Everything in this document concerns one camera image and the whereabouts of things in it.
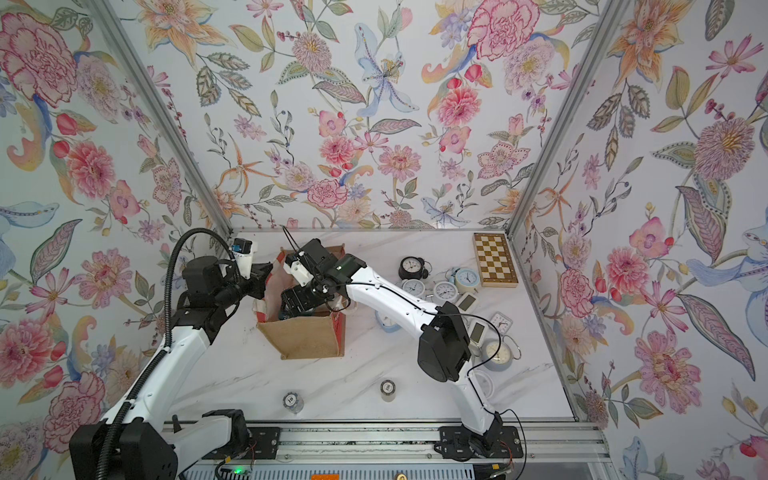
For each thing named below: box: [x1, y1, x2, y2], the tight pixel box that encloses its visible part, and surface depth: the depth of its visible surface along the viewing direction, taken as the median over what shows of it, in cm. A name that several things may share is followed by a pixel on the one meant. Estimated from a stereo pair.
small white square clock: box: [490, 311, 514, 335], surface depth 95 cm
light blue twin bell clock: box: [449, 268, 481, 295], surface depth 103 cm
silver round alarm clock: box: [433, 281, 459, 302], surface depth 101 cm
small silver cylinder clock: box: [283, 392, 305, 414], surface depth 77 cm
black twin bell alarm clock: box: [398, 256, 433, 280], surface depth 109 cm
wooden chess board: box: [472, 232, 519, 288], surface depth 109 cm
